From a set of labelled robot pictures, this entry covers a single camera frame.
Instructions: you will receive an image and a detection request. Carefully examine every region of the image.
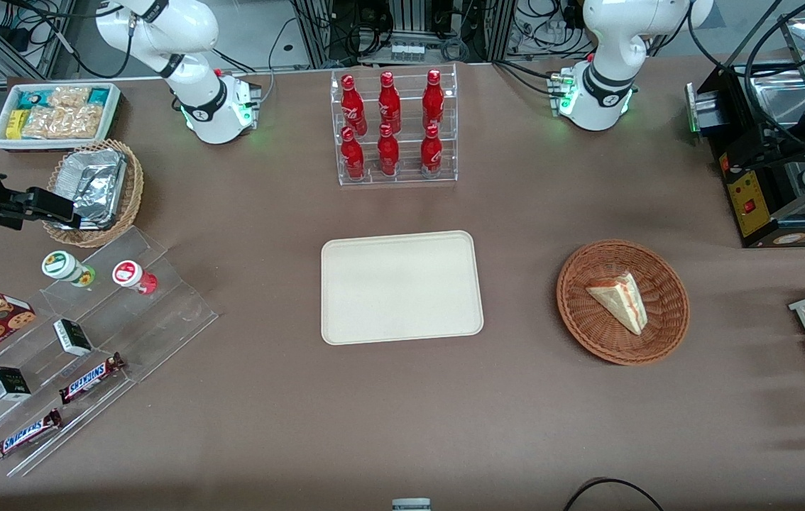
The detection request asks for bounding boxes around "triangle sandwich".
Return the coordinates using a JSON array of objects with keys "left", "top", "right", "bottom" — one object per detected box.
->
[{"left": 585, "top": 272, "right": 649, "bottom": 336}]

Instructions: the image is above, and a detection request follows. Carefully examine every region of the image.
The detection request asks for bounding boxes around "snickers chocolate bar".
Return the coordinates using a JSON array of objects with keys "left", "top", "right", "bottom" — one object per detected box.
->
[
  {"left": 58, "top": 353, "right": 126, "bottom": 405},
  {"left": 0, "top": 408, "right": 64, "bottom": 463}
]

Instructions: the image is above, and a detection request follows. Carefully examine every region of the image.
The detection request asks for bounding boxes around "red cola bottle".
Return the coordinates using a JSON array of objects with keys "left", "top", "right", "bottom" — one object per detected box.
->
[
  {"left": 422, "top": 69, "right": 445, "bottom": 133},
  {"left": 377, "top": 123, "right": 400, "bottom": 177},
  {"left": 341, "top": 75, "right": 368, "bottom": 137},
  {"left": 378, "top": 71, "right": 402, "bottom": 134},
  {"left": 341, "top": 126, "right": 366, "bottom": 181},
  {"left": 420, "top": 124, "right": 444, "bottom": 179}
]

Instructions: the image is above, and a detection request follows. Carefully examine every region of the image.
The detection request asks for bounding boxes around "green lid cup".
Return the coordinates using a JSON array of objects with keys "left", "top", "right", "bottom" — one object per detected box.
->
[{"left": 41, "top": 251, "right": 97, "bottom": 288}]

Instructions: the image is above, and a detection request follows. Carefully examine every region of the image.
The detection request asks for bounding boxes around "black food warmer machine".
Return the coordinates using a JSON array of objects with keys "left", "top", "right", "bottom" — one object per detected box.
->
[{"left": 718, "top": 13, "right": 805, "bottom": 249}]

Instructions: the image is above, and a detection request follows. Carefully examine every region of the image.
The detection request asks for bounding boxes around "silver box with green light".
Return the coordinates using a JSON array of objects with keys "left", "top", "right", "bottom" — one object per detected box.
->
[{"left": 685, "top": 81, "right": 731, "bottom": 138}]

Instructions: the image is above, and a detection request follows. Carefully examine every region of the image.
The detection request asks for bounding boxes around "clear acrylic stepped display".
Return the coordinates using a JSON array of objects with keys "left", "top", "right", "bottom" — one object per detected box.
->
[{"left": 0, "top": 226, "right": 219, "bottom": 478}]

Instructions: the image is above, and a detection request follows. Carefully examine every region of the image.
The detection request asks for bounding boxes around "clear acrylic bottle rack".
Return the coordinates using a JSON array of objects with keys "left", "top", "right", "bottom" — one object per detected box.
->
[{"left": 330, "top": 64, "right": 459, "bottom": 187}]

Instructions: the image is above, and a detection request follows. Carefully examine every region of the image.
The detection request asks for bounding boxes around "round brown wicker basket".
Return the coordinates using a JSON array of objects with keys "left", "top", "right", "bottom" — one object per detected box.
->
[{"left": 557, "top": 239, "right": 691, "bottom": 366}]

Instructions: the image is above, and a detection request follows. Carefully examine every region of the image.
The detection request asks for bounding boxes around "black cable loop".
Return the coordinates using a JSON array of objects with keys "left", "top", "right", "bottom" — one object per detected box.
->
[{"left": 562, "top": 478, "right": 667, "bottom": 511}]

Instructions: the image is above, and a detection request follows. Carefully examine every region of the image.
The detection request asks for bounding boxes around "red lid cup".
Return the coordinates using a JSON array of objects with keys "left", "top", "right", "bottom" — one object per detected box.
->
[{"left": 112, "top": 260, "right": 159, "bottom": 296}]

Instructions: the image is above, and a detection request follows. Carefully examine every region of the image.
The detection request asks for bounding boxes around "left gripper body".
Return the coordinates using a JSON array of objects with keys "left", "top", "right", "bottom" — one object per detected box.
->
[{"left": 747, "top": 126, "right": 805, "bottom": 175}]

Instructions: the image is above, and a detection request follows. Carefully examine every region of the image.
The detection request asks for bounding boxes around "large rice cracker bag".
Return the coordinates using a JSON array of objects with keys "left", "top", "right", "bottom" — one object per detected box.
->
[{"left": 22, "top": 104, "right": 104, "bottom": 140}]

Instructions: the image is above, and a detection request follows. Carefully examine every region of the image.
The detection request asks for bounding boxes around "beige rectangular tray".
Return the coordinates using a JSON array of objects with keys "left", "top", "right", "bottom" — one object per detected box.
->
[{"left": 321, "top": 231, "right": 484, "bottom": 346}]

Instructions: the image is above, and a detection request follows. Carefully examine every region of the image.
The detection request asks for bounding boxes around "small rice cracker bag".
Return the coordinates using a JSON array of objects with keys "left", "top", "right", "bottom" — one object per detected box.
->
[{"left": 46, "top": 86, "right": 92, "bottom": 109}]

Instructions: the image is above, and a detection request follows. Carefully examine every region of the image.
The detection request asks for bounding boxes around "white snack bin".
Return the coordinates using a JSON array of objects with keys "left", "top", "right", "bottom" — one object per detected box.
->
[{"left": 0, "top": 82, "right": 122, "bottom": 151}]

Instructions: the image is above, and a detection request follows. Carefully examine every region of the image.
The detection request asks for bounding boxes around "tan wicker basket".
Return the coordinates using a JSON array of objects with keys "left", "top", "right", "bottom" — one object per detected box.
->
[{"left": 43, "top": 139, "right": 146, "bottom": 249}]

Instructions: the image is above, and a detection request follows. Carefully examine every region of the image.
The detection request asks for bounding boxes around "small black box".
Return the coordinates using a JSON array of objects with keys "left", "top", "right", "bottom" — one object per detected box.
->
[
  {"left": 0, "top": 366, "right": 33, "bottom": 402},
  {"left": 53, "top": 319, "right": 94, "bottom": 357}
]

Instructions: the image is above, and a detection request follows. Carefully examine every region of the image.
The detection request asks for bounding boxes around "aluminium equipment frame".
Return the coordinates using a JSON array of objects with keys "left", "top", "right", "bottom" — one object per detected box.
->
[{"left": 293, "top": 0, "right": 521, "bottom": 70}]

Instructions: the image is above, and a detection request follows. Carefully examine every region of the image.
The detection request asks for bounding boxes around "aluminium foil container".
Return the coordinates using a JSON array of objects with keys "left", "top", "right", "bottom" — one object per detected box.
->
[{"left": 55, "top": 148, "right": 128, "bottom": 230}]

